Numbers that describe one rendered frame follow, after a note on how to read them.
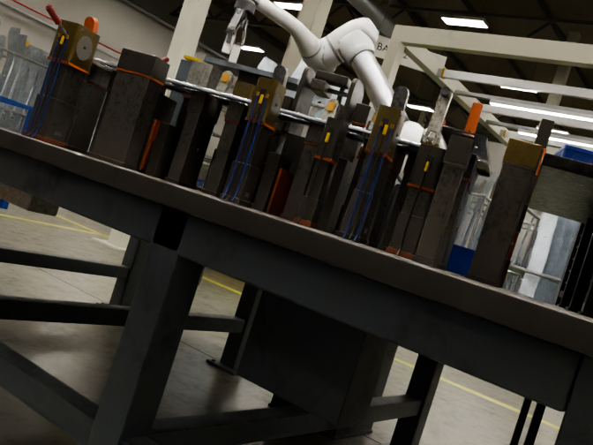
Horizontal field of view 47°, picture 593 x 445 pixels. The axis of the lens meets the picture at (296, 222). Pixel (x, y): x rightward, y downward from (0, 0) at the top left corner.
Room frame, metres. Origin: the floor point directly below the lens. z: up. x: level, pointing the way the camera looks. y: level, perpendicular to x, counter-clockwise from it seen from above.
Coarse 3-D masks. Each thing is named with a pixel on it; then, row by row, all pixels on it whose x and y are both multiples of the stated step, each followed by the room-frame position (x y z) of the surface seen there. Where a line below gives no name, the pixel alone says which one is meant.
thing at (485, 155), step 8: (448, 128) 1.48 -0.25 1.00; (448, 136) 1.57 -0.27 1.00; (464, 136) 1.51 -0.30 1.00; (472, 136) 1.49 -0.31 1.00; (480, 136) 1.46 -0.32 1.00; (480, 144) 1.54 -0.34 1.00; (472, 152) 1.67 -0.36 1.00; (480, 152) 1.64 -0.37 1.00; (488, 152) 1.58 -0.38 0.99; (488, 160) 1.65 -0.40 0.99
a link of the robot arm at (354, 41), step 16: (336, 32) 2.84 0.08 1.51; (352, 32) 2.80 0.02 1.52; (368, 32) 2.80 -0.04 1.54; (336, 48) 2.83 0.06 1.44; (352, 48) 2.79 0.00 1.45; (368, 48) 2.79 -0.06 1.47; (352, 64) 2.82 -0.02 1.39; (368, 64) 2.76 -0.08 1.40; (368, 80) 2.75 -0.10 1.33; (384, 80) 2.74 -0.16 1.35; (368, 96) 2.77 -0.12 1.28; (384, 96) 2.70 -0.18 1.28; (416, 128) 2.61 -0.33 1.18; (400, 176) 2.59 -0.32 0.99
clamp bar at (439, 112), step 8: (448, 88) 2.01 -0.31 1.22; (440, 96) 2.04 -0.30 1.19; (448, 96) 2.03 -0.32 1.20; (440, 104) 2.04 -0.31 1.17; (448, 104) 2.03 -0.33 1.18; (440, 112) 2.04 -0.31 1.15; (432, 120) 2.03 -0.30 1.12; (440, 120) 2.02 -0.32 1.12; (432, 128) 2.03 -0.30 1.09; (440, 128) 2.03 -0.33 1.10; (424, 136) 2.02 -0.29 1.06; (432, 144) 2.01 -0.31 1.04
